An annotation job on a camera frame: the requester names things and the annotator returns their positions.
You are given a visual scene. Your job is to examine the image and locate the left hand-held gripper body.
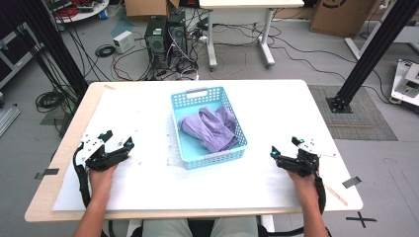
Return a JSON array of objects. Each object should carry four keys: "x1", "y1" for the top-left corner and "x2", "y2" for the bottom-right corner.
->
[{"x1": 74, "y1": 131, "x2": 130, "y2": 172}]

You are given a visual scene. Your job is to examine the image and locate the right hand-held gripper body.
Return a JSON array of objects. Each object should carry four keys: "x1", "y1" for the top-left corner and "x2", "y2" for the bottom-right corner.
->
[{"x1": 285, "y1": 139, "x2": 337, "y2": 178}]

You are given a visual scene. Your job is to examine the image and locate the light blue plastic basket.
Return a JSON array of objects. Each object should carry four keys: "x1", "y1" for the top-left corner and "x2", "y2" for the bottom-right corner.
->
[{"x1": 170, "y1": 86, "x2": 249, "y2": 171}]

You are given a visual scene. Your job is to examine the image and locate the purple shorts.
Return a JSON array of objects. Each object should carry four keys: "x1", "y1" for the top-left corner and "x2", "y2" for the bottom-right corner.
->
[{"x1": 177, "y1": 105, "x2": 240, "y2": 154}]

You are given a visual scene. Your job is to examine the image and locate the person's right hand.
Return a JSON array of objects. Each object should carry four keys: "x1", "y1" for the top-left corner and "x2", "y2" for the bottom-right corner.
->
[{"x1": 287, "y1": 170, "x2": 319, "y2": 201}]

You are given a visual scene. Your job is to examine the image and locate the person's left hand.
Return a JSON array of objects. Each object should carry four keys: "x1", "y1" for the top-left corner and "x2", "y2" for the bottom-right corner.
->
[{"x1": 88, "y1": 165, "x2": 119, "y2": 198}]

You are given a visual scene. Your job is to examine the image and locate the thin wooden stick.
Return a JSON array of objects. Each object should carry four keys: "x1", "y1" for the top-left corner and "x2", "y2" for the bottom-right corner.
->
[{"x1": 325, "y1": 185, "x2": 349, "y2": 207}]

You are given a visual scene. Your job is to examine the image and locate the black tape strip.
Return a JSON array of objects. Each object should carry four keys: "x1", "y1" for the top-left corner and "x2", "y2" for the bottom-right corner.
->
[
  {"x1": 34, "y1": 168, "x2": 60, "y2": 181},
  {"x1": 341, "y1": 176, "x2": 363, "y2": 190}
]

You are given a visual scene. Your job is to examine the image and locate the grey floor mat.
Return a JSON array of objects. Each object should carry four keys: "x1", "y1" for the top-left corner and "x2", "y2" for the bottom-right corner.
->
[{"x1": 307, "y1": 84, "x2": 399, "y2": 142}]

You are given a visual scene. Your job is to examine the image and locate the person's grey trousers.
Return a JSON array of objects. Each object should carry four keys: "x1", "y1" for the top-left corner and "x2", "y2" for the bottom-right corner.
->
[{"x1": 141, "y1": 215, "x2": 261, "y2": 237}]

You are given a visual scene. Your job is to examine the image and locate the aluminium profile bars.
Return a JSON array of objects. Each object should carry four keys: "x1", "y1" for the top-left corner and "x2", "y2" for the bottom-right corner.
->
[{"x1": 0, "y1": 104, "x2": 21, "y2": 137}]

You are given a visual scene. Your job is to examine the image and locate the white box device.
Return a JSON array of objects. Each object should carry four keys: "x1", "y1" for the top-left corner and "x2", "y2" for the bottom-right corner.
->
[{"x1": 112, "y1": 30, "x2": 136, "y2": 54}]

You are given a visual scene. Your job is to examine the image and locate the black chair seat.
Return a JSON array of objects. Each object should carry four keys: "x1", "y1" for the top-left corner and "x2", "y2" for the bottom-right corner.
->
[{"x1": 187, "y1": 218, "x2": 215, "y2": 237}]

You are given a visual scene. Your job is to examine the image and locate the large black computer tower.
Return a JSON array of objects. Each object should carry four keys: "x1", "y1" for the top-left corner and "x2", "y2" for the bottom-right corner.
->
[{"x1": 143, "y1": 15, "x2": 169, "y2": 68}]

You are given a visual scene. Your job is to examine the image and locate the grey metal rack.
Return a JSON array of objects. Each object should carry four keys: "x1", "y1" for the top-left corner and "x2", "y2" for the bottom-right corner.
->
[{"x1": 0, "y1": 23, "x2": 43, "y2": 90}]

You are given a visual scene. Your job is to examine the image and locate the white machine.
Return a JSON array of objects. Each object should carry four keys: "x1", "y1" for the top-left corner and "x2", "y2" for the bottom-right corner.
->
[{"x1": 389, "y1": 58, "x2": 419, "y2": 115}]

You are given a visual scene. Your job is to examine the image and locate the small black computer tower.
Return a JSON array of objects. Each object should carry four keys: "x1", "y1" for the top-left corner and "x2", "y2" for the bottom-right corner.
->
[{"x1": 167, "y1": 12, "x2": 188, "y2": 57}]

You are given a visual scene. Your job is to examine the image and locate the round white table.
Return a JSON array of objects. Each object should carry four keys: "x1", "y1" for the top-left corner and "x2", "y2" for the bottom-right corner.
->
[{"x1": 45, "y1": 0, "x2": 111, "y2": 24}]

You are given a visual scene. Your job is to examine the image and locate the large cardboard box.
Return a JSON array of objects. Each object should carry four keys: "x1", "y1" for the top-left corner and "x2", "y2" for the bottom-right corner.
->
[{"x1": 309, "y1": 0, "x2": 379, "y2": 38}]

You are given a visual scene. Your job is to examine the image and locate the small cardboard box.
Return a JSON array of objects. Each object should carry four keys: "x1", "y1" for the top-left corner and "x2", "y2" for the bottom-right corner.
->
[{"x1": 124, "y1": 0, "x2": 181, "y2": 18}]

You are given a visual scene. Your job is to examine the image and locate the white desk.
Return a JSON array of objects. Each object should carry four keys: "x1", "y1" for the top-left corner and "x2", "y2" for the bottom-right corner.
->
[{"x1": 199, "y1": 0, "x2": 305, "y2": 71}]

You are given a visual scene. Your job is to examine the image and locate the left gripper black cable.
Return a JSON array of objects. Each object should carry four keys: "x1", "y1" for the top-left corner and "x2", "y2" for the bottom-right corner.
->
[{"x1": 72, "y1": 142, "x2": 93, "y2": 209}]

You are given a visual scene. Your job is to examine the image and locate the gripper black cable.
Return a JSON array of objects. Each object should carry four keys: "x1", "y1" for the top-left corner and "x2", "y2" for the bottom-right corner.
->
[
  {"x1": 72, "y1": 142, "x2": 93, "y2": 209},
  {"x1": 312, "y1": 172, "x2": 328, "y2": 216}
]

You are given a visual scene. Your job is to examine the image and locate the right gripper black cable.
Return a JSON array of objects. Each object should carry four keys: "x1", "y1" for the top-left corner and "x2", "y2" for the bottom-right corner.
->
[{"x1": 312, "y1": 172, "x2": 328, "y2": 216}]

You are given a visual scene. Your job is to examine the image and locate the large black cable coil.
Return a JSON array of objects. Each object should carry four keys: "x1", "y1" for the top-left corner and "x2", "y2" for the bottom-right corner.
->
[{"x1": 35, "y1": 90, "x2": 67, "y2": 114}]

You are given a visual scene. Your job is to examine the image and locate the small black cable coil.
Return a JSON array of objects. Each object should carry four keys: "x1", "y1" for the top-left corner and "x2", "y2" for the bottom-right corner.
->
[{"x1": 94, "y1": 43, "x2": 117, "y2": 58}]

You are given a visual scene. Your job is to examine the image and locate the long black floor cable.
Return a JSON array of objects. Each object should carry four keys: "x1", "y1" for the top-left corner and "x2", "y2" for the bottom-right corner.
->
[{"x1": 270, "y1": 33, "x2": 393, "y2": 105}]

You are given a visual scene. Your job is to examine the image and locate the black metal frame post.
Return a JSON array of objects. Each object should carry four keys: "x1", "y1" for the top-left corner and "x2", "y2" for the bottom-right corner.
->
[
  {"x1": 325, "y1": 0, "x2": 419, "y2": 115},
  {"x1": 13, "y1": 0, "x2": 90, "y2": 98}
]

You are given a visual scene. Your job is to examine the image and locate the white metal frame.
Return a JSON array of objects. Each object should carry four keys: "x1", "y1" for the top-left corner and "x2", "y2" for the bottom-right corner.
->
[{"x1": 344, "y1": 19, "x2": 419, "y2": 62}]

